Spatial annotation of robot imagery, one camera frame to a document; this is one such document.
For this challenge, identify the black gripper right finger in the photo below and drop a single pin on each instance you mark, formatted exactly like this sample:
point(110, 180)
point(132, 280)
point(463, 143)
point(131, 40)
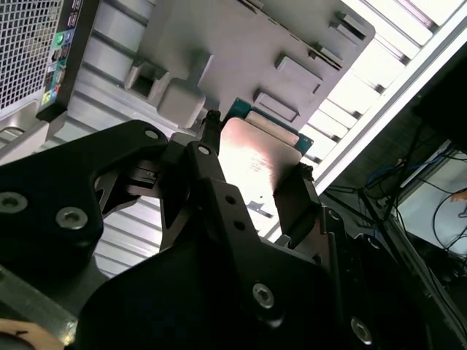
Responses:
point(297, 215)

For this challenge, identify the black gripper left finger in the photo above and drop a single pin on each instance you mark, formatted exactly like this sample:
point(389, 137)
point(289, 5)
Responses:
point(44, 175)

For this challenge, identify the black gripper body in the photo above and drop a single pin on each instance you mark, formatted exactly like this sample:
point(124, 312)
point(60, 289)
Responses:
point(182, 310)

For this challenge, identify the silver CPU green board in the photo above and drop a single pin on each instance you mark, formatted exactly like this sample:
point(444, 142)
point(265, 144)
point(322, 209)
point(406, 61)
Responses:
point(255, 153)

